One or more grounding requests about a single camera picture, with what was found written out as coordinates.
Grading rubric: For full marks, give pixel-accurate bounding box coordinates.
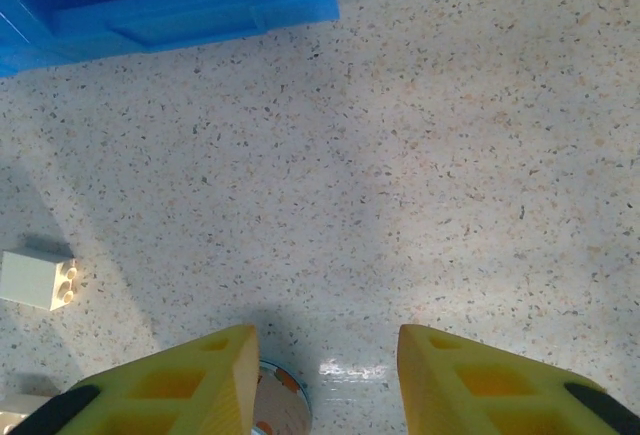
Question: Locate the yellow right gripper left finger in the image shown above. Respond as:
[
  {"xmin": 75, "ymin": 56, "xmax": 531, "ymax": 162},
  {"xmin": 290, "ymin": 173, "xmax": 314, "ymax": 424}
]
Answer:
[{"xmin": 7, "ymin": 323, "xmax": 261, "ymax": 435}]

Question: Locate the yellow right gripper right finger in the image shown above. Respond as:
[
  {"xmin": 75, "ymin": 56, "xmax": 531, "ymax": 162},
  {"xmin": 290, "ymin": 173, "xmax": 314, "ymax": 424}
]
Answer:
[{"xmin": 397, "ymin": 323, "xmax": 640, "ymax": 435}]

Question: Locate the small white lego brick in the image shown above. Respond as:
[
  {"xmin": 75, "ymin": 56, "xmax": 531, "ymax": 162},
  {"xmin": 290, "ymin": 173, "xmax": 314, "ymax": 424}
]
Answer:
[
  {"xmin": 0, "ymin": 249, "xmax": 80, "ymax": 312},
  {"xmin": 0, "ymin": 393, "xmax": 57, "ymax": 429}
]

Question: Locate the small tin can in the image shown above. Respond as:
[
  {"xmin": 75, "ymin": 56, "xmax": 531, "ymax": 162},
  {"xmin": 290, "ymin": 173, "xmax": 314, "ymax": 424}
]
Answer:
[{"xmin": 251, "ymin": 357, "xmax": 314, "ymax": 435}]

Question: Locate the blue plastic bin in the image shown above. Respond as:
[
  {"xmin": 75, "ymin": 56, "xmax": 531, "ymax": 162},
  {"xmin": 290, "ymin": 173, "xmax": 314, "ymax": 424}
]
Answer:
[
  {"xmin": 0, "ymin": 0, "xmax": 341, "ymax": 64},
  {"xmin": 0, "ymin": 0, "xmax": 56, "ymax": 79}
]

